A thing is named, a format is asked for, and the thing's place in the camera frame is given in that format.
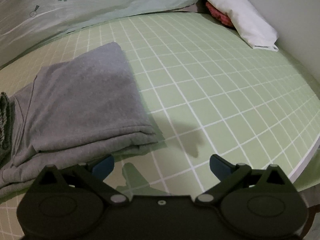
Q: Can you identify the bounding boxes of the grey sweatpants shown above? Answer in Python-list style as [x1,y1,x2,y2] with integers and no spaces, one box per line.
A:
[1,42,158,198]

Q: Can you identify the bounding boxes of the green grid cutting mat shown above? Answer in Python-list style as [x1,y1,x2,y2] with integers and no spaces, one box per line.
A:
[0,12,320,240]

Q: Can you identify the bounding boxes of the red knitted garment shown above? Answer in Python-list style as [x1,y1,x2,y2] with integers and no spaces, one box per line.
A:
[205,1,234,28]

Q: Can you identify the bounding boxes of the light green carrot duvet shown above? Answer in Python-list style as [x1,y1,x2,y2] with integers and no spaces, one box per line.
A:
[1,0,198,67]

